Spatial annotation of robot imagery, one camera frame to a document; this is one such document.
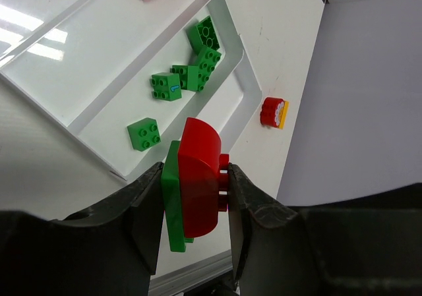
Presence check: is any green lego brick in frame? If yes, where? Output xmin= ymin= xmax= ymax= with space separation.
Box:
xmin=194 ymin=45 xmax=222 ymax=92
xmin=150 ymin=73 xmax=182 ymax=102
xmin=127 ymin=117 xmax=161 ymax=152

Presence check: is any white divided sorting tray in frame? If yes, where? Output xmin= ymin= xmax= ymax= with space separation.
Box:
xmin=1 ymin=0 xmax=262 ymax=182

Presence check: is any red curved lego brick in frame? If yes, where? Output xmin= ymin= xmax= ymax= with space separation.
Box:
xmin=177 ymin=117 xmax=229 ymax=238

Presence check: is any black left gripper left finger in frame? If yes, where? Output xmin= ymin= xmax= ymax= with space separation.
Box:
xmin=1 ymin=162 xmax=164 ymax=295

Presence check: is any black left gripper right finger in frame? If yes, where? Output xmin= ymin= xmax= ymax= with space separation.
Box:
xmin=228 ymin=164 xmax=421 ymax=295

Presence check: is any red yellow lego stack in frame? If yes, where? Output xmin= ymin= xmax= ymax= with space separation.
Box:
xmin=260 ymin=97 xmax=289 ymax=129

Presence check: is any green studded lego plate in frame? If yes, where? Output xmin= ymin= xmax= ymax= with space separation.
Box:
xmin=187 ymin=16 xmax=220 ymax=54

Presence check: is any aluminium table rail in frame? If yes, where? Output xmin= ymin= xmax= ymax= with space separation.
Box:
xmin=148 ymin=251 xmax=233 ymax=295

